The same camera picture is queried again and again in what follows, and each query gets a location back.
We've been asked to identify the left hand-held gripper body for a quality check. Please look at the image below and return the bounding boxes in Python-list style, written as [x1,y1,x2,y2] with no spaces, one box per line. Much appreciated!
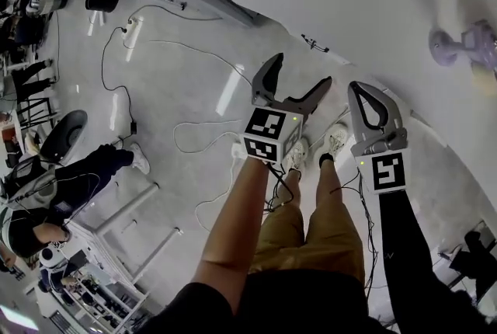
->
[238,100,311,165]

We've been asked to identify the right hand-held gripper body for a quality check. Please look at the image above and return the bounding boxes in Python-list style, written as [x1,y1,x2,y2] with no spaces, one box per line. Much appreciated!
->
[349,127,409,196]

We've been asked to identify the person's left forearm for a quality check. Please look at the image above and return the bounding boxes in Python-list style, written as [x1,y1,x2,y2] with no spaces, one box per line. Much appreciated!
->
[191,157,272,317]

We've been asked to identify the person's right forearm black sleeve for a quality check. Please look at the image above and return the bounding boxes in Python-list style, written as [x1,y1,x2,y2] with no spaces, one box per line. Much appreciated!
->
[377,187,442,325]

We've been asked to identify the person's right white shoe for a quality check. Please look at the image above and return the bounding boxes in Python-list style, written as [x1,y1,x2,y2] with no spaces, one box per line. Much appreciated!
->
[318,123,349,167]

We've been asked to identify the person's right leg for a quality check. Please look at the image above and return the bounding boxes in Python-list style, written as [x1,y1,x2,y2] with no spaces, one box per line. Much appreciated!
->
[315,158,347,210]

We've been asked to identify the person's leg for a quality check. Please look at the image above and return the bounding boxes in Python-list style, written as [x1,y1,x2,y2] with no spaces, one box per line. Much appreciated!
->
[315,158,347,210]
[274,167,303,210]

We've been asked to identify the person's left leg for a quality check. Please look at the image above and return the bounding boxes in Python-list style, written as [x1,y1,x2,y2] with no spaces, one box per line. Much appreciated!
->
[274,167,303,210]

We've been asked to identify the person's khaki shorts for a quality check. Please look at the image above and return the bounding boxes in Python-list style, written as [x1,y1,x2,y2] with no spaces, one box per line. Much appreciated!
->
[248,184,367,286]

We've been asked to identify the person's black shirt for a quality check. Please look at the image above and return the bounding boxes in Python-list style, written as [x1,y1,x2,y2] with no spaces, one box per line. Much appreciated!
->
[135,269,497,334]

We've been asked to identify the small white table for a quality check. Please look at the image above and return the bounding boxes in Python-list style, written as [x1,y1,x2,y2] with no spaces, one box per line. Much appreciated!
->
[68,179,184,289]

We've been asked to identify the black round chair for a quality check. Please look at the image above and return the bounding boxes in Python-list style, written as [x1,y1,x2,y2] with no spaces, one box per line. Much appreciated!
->
[38,109,90,167]

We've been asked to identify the white backpack round window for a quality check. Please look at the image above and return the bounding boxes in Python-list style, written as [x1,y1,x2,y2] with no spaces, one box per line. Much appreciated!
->
[38,246,66,270]

